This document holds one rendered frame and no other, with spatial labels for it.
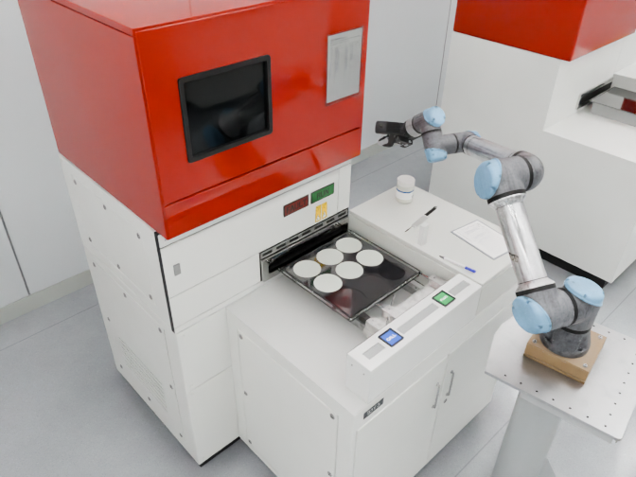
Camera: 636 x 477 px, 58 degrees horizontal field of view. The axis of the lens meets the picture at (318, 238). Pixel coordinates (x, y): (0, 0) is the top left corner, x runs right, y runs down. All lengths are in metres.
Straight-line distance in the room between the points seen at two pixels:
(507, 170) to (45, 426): 2.23
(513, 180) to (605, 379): 0.68
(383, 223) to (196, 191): 0.83
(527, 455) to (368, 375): 0.85
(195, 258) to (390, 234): 0.75
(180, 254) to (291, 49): 0.70
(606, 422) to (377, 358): 0.68
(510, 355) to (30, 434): 2.06
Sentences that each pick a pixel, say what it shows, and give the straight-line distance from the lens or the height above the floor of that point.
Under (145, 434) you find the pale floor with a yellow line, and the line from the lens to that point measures 2.80.
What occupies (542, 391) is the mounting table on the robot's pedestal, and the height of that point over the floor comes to 0.82.
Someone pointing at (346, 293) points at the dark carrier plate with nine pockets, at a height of 0.90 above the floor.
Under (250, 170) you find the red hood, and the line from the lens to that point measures 1.79.
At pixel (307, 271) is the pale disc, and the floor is 0.90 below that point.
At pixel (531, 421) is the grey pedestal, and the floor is 0.55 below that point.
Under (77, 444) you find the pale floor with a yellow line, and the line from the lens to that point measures 2.86.
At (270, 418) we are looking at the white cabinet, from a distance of 2.23.
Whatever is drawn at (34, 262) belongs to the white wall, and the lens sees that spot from 3.44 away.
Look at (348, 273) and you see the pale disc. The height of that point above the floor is 0.90.
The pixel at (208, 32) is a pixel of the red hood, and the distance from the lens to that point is 1.56.
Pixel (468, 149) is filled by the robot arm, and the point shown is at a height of 1.27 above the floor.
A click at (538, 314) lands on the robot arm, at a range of 1.76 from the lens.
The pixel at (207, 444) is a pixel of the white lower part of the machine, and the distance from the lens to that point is 2.50.
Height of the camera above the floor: 2.19
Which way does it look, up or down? 35 degrees down
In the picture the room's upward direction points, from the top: 1 degrees clockwise
